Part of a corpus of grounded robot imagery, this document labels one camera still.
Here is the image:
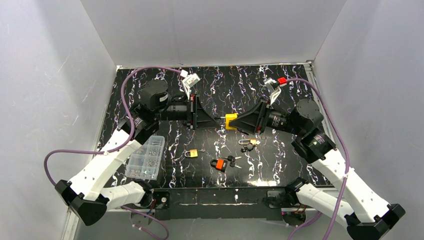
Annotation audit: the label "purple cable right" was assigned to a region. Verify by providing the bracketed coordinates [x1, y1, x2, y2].
[285, 78, 351, 240]

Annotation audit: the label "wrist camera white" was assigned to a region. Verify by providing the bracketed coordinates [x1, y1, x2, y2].
[264, 77, 287, 105]
[180, 70, 200, 99]

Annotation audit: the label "small brass padlock with figurine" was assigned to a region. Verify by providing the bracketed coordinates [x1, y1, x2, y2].
[238, 139, 261, 146]

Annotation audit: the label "black-headed keys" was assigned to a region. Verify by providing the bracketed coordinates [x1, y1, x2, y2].
[222, 155, 241, 169]

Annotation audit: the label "brass padlock with steel shackle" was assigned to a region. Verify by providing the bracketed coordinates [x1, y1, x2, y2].
[184, 149, 198, 158]

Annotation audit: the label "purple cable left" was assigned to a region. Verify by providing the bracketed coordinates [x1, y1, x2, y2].
[43, 66, 186, 240]

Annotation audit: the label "black base frame front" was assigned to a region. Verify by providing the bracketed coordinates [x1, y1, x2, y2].
[120, 178, 319, 221]

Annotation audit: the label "yellow Opel padlock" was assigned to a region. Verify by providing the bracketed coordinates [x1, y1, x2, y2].
[214, 113, 238, 131]

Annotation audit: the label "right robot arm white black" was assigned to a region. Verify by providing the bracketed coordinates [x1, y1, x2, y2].
[228, 99, 406, 240]

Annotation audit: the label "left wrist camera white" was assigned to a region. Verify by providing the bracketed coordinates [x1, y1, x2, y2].
[180, 70, 200, 99]

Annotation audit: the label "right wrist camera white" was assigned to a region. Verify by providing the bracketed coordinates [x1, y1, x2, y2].
[264, 77, 287, 105]

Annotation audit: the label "clear plastic screw box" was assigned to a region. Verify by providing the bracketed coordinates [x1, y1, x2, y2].
[125, 135, 166, 181]

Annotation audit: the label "orange black Opel padlock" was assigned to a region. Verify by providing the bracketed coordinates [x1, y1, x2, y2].
[210, 159, 228, 173]

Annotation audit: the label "purple cable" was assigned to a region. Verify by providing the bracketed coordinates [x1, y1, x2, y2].
[43, 66, 186, 240]
[285, 78, 351, 240]

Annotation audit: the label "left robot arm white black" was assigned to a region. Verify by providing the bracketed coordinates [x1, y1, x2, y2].
[54, 73, 219, 226]

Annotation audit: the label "grey white figurine keychain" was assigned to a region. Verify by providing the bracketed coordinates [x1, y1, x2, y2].
[241, 143, 255, 153]

